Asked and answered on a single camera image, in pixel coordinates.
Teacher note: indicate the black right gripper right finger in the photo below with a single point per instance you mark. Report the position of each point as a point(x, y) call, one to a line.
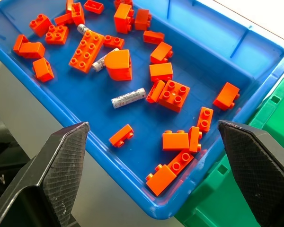
point(262, 170)

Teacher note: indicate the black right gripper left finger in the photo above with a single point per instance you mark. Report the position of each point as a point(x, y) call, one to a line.
point(45, 179)

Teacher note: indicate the green plastic bin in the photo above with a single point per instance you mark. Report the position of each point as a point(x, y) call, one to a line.
point(217, 198)

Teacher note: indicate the blue plastic tray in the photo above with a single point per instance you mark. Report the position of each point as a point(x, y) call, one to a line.
point(104, 111)

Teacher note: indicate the orange four-stud building block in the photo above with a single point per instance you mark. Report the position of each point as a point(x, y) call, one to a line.
point(174, 94)
point(57, 34)

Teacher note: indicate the white AA battery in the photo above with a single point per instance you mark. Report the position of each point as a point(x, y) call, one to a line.
point(100, 63)
point(82, 28)
point(129, 97)

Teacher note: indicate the orange 2x4 plastic brick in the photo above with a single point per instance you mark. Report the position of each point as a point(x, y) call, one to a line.
point(86, 51)

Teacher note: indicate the rounded orange building block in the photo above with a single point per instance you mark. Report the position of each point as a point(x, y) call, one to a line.
point(119, 65)

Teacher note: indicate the orange plastic building brick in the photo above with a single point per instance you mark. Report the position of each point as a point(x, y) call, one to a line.
point(123, 19)

